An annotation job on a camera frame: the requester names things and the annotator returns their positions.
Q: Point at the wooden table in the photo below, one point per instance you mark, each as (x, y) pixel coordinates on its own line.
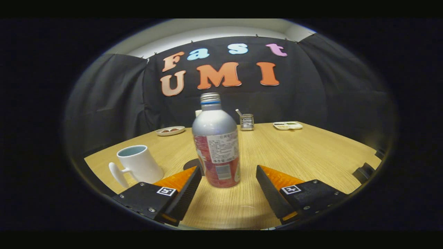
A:
(294, 155)

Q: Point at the metal spoon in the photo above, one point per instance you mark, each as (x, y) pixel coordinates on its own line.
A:
(238, 112)

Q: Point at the white divided tray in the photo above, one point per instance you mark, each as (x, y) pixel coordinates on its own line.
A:
(287, 126)

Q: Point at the silver juice bottle red label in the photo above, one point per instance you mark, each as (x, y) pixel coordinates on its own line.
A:
(215, 138)

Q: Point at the dark brown round coaster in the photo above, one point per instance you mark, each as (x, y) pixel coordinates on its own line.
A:
(190, 163)

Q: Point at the small round plate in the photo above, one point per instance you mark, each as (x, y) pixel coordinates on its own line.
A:
(170, 132)

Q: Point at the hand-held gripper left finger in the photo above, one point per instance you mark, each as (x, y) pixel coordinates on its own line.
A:
(187, 193)

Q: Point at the black backdrop cloth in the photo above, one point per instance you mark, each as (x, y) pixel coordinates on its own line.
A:
(311, 90)

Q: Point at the white toaster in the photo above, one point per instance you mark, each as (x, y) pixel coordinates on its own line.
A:
(197, 113)

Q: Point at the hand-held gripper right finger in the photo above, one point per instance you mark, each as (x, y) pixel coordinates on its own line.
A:
(271, 193)

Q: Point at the white ceramic cup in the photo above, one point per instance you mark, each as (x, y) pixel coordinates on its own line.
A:
(140, 166)

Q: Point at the black table-edge block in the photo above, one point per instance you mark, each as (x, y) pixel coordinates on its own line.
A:
(379, 154)
(363, 172)

